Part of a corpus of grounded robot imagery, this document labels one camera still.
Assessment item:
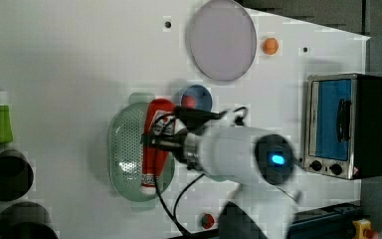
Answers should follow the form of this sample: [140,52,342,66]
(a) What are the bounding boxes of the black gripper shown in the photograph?
[154,107,227,163]

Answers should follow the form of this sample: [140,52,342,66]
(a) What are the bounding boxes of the red ketchup bottle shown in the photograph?
[140,99,175,195]

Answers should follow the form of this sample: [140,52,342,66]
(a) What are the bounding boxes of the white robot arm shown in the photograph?
[141,107,301,239]

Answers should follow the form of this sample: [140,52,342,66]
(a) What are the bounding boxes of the green oval strainer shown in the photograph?
[107,93,175,211]

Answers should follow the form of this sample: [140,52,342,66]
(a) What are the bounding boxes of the red ball in bowl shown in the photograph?
[181,96,196,109]

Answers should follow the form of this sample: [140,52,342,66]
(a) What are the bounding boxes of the blue bowl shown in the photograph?
[176,85,213,112]

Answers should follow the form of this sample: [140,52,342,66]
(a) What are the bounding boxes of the grey round plate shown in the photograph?
[188,0,258,81]

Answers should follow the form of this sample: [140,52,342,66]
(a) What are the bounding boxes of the red strawberry toy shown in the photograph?
[201,213,215,229]

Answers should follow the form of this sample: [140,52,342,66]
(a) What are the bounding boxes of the orange fruit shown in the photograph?
[263,38,279,55]

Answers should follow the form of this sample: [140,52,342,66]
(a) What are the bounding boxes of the black toaster oven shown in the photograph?
[303,74,382,180]

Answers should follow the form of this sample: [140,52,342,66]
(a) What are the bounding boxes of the green bottle white cap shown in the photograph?
[0,91,13,144]

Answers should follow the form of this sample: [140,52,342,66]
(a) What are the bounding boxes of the black cylinder upper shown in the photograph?
[0,149,34,201]

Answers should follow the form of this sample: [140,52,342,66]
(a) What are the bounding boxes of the black cylinder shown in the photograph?
[0,149,34,201]
[0,202,59,239]

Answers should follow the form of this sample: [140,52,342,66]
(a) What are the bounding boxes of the black cylinder lower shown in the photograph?
[0,202,59,239]

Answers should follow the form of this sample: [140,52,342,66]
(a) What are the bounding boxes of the yellow red emergency button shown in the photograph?
[352,219,378,239]

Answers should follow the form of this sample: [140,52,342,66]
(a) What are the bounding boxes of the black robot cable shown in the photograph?
[153,106,250,238]

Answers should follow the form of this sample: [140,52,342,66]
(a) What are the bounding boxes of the blue metal rail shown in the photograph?
[286,203,364,239]

